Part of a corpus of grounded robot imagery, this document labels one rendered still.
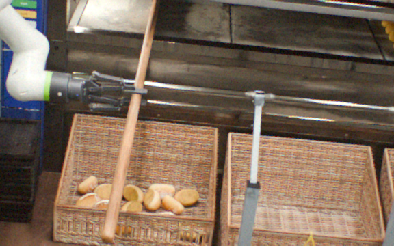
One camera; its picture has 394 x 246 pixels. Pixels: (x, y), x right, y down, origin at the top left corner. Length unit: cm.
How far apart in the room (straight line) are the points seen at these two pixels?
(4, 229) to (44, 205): 22
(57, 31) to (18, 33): 57
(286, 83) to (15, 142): 102
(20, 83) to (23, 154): 42
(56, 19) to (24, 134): 43
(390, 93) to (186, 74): 77
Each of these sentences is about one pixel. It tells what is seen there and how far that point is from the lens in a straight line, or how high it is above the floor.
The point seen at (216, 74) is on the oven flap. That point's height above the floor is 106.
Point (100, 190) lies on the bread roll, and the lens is 326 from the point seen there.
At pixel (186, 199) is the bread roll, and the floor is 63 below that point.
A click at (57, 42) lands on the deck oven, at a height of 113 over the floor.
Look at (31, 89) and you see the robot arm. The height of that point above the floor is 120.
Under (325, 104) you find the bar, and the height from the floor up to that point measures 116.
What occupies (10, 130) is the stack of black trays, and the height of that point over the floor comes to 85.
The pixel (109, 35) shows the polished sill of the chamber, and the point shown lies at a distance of 321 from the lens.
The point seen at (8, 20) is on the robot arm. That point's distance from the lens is 263.
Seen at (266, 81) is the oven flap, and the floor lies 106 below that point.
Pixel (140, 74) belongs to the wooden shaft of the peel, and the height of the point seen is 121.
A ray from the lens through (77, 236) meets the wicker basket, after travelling 305.
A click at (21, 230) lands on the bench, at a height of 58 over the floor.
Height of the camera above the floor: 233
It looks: 26 degrees down
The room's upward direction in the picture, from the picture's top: 7 degrees clockwise
